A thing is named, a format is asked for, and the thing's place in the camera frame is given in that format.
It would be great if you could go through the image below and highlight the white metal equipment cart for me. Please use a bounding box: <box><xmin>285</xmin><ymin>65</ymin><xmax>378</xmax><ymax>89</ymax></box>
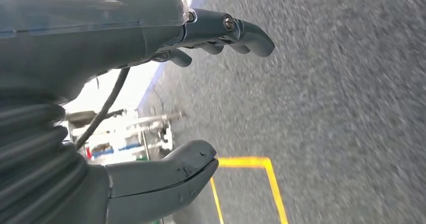
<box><xmin>65</xmin><ymin>108</ymin><xmax>186</xmax><ymax>165</ymax></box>

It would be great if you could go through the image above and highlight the yellow floor tape outline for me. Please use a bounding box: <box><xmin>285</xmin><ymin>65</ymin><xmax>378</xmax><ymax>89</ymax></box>
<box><xmin>209</xmin><ymin>156</ymin><xmax>289</xmax><ymax>224</ymax></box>

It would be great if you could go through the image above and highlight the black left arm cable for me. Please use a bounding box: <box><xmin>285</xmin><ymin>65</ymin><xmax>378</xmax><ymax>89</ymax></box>
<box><xmin>74</xmin><ymin>67</ymin><xmax>131</xmax><ymax>150</ymax></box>

